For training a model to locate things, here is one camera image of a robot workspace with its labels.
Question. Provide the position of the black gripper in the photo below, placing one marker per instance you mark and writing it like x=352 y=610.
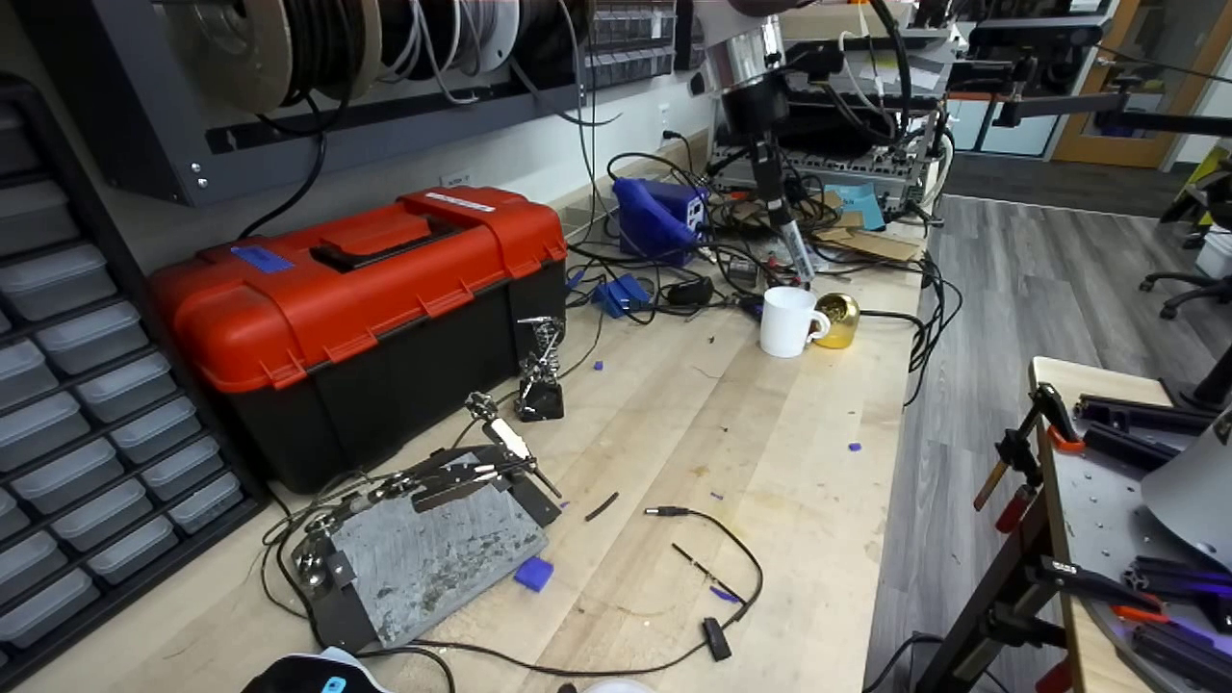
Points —
x=760 y=107

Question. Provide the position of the white mug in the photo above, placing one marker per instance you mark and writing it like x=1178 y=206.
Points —
x=786 y=323

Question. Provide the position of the blue soldering station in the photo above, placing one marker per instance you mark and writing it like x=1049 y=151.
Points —
x=657 y=218

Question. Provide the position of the gold ball tip cleaner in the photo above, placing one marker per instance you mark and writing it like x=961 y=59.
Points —
x=839 y=322

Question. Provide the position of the small blue plastic bit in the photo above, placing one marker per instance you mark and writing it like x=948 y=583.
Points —
x=854 y=447

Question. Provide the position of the metal helping hand stand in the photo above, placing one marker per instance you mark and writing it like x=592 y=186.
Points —
x=542 y=372

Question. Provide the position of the orange wooden door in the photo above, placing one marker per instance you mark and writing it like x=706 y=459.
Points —
x=1091 y=79

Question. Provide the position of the short black stick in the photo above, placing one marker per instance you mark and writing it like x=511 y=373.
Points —
x=602 y=505

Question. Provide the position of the red black clamp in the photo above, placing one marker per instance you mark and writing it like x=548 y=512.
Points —
x=1022 y=456

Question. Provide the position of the grey spool rack shelf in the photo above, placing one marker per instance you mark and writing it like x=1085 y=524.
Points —
x=386 y=121

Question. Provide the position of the black swivel chair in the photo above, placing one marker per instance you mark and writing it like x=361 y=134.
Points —
x=1188 y=295

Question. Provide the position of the black bar clamp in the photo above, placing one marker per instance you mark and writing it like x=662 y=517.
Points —
x=1138 y=411

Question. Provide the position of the red black toolbox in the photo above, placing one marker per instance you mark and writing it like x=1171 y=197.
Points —
x=348 y=308

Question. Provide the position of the wooden board with clamps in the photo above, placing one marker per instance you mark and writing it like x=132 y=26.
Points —
x=1081 y=512

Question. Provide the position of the small blue block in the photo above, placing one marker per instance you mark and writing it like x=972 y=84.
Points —
x=533 y=573

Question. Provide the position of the grey circuit board holder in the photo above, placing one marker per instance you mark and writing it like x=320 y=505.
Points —
x=425 y=558

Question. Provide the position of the black white device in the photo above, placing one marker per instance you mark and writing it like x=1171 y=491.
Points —
x=315 y=675

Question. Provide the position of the black parts drawer cabinet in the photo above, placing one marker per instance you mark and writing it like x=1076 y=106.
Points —
x=91 y=426

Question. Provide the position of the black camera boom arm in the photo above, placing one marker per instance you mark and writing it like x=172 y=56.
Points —
x=1117 y=116

